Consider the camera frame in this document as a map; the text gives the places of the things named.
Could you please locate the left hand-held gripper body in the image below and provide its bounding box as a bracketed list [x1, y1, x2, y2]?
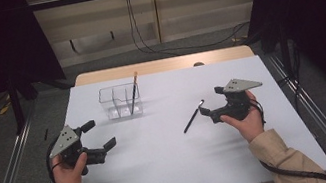
[44, 118, 111, 182]

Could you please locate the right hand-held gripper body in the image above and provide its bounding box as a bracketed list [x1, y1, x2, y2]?
[203, 73, 269, 128]

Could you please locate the black white-tipped makeup brush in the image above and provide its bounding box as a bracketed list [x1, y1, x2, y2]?
[177, 98, 210, 135]

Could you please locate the clear acrylic organizer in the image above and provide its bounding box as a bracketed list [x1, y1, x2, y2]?
[96, 81, 146, 122]

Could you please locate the orange-tipped makeup brush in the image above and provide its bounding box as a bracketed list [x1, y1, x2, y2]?
[122, 70, 146, 117]

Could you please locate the person's left hand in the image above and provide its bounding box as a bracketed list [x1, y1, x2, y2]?
[49, 148, 94, 183]

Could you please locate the person's right hand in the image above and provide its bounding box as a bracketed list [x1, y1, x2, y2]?
[216, 88, 269, 149]

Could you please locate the dark round table grommet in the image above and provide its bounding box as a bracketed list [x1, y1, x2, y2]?
[191, 60, 206, 68]

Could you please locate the black metal stand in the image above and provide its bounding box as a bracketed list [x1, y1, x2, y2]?
[4, 70, 46, 136]

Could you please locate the white table cover sheet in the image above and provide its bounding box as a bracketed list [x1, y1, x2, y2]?
[32, 44, 326, 183]

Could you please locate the small yellow thing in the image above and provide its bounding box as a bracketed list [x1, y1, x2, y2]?
[0, 101, 14, 116]

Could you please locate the beige background desk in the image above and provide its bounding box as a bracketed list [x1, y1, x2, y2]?
[24, 0, 275, 73]

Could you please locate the left hand-held gripper cable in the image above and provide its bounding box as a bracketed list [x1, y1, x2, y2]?
[43, 144, 67, 183]

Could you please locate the black power cable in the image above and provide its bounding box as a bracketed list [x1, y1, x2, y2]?
[127, 0, 254, 60]
[124, 0, 183, 64]

